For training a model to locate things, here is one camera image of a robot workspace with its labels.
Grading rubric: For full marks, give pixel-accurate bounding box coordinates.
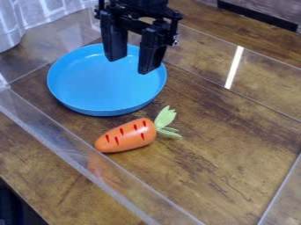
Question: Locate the orange toy carrot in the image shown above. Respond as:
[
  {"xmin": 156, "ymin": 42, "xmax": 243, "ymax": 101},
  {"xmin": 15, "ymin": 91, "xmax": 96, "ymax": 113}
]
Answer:
[{"xmin": 93, "ymin": 106, "xmax": 180, "ymax": 153}]

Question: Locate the blue round tray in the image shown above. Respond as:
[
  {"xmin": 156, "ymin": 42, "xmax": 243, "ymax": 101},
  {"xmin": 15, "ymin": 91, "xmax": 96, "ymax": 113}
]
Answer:
[{"xmin": 46, "ymin": 44, "xmax": 167, "ymax": 117}]

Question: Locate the white curtain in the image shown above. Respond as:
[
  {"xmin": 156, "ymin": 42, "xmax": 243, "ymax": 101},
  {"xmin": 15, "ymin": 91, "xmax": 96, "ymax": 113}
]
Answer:
[{"xmin": 0, "ymin": 0, "xmax": 96, "ymax": 53}]

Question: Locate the clear acrylic barrier wall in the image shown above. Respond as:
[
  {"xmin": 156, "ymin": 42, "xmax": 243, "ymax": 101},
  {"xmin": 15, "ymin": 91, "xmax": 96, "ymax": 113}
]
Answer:
[{"xmin": 0, "ymin": 74, "xmax": 204, "ymax": 225}]

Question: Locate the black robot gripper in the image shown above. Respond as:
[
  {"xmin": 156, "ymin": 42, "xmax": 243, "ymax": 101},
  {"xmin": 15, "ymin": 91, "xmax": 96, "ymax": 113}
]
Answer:
[{"xmin": 93, "ymin": 0, "xmax": 183, "ymax": 75}]

